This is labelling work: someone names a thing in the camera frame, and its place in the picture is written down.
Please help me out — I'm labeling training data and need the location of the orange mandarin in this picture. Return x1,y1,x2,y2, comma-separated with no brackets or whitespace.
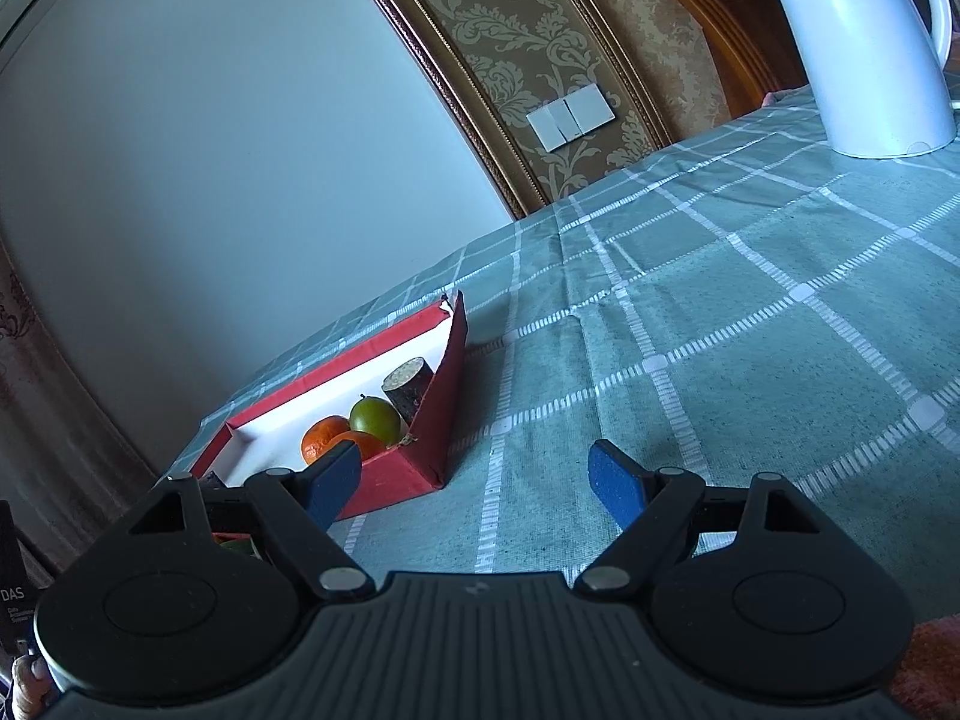
325,431,386,463
301,415,350,465

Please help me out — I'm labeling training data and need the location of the green tomato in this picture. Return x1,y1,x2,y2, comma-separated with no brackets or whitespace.
348,395,402,445

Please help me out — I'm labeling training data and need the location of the eggplant piece dark skin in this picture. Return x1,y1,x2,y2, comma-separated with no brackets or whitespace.
381,356,434,426

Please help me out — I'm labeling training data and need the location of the person left hand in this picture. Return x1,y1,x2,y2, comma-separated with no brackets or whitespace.
2,655,53,720

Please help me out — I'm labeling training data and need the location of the red shallow cardboard box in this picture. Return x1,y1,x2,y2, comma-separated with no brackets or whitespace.
189,293,467,518

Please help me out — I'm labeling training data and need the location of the patterned curtain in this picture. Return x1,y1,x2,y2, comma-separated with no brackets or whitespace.
2,257,156,569

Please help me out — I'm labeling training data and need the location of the green plaid bed sheet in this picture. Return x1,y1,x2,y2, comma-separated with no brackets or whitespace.
181,91,958,619

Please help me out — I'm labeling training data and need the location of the pink towel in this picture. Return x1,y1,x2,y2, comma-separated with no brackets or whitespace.
890,614,960,720

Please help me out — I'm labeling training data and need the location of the white electric kettle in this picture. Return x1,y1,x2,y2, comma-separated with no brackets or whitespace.
779,0,957,160

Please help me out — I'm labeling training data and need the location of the gold framed wallpaper panel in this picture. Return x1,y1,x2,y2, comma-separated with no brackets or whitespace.
374,0,675,218

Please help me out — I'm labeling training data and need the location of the white wall switch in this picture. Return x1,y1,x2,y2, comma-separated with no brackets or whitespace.
526,83,615,153

